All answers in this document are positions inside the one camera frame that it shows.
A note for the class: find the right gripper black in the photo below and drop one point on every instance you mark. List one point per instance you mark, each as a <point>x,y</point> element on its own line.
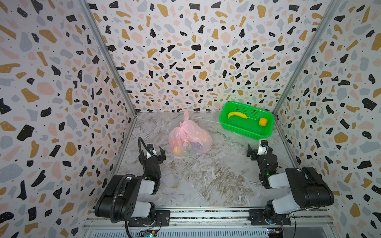
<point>262,155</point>

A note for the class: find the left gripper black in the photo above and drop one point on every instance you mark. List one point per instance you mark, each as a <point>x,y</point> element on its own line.
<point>152,158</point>

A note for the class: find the pink plastic bag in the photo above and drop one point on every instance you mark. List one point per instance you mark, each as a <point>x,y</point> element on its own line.
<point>188,134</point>

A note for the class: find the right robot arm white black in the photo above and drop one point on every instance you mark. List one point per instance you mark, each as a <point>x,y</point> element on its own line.
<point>308,190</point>

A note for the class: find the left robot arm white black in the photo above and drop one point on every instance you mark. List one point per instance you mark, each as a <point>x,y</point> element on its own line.
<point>119,201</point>

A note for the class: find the orange fruit in bag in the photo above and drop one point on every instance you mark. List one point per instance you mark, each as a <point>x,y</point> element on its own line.
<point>178,151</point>

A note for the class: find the orange fruit in basket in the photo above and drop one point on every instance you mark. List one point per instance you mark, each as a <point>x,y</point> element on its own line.
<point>263,122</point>

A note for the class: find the green plastic basket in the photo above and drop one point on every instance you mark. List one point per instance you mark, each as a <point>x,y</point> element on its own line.
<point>247,127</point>

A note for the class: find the yellow banana in basket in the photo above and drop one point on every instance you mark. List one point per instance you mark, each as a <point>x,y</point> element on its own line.
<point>237,114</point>

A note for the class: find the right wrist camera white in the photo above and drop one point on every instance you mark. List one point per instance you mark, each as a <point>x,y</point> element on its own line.
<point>263,147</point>

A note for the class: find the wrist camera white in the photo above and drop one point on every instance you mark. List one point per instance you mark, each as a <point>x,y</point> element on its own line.
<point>263,147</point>
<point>150,151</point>

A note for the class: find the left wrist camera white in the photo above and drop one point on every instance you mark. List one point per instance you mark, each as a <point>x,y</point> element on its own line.
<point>150,151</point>

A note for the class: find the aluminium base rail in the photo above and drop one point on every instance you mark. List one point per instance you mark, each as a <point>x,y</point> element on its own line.
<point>216,222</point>

